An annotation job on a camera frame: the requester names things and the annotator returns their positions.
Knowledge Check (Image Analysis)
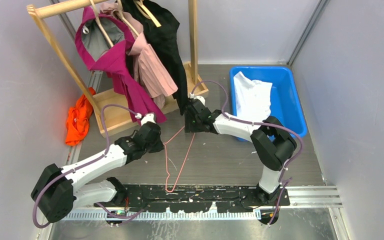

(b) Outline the black garment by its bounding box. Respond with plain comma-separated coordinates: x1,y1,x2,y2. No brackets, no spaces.
121,0,188,115

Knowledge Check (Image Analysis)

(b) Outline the wooden hanger under black garment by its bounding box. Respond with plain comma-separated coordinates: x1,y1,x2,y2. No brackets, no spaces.
133,0,162,28

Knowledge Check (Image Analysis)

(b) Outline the magenta dress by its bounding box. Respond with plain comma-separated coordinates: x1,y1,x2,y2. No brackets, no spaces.
75,6,167,123

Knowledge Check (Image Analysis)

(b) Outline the wooden hanger under magenta dress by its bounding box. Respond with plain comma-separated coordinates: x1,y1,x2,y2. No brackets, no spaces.
89,0,114,48

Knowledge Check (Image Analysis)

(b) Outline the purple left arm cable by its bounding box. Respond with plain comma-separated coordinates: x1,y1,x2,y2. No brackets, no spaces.
32,104,143,230

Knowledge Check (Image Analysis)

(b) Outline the pink pleated garment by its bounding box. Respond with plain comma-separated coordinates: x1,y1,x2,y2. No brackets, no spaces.
100,3,178,109

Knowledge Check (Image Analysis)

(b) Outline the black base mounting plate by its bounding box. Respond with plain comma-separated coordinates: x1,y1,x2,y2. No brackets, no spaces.
94,184,291,224

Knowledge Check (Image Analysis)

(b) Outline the blue plastic bin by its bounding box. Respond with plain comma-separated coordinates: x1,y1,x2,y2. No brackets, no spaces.
229,66,307,138

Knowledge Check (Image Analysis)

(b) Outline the wooden hanger under pink garment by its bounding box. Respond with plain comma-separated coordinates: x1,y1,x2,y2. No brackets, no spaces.
115,0,139,38

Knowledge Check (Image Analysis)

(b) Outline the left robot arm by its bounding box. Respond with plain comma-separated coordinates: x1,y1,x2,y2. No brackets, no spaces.
30,121,164,223

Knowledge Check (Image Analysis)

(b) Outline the aluminium rail frame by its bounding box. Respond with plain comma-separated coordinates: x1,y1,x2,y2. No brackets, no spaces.
61,186,342,224

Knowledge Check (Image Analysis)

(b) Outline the pink wire hanger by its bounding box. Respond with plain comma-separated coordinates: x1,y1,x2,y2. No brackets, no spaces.
162,125,196,194

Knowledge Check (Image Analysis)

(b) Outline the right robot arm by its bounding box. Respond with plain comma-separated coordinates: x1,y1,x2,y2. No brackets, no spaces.
184,96,297,206

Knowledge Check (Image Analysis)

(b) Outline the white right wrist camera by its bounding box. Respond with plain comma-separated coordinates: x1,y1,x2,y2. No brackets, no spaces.
188,93,206,106

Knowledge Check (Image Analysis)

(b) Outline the wooden clothes rack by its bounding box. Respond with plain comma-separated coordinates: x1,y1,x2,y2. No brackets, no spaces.
26,0,209,136

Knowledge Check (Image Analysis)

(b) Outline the orange cloth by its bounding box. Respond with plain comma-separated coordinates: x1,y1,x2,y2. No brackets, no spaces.
65,94,94,147

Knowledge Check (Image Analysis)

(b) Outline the white skirt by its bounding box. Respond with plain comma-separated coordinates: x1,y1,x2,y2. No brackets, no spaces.
233,71,273,122

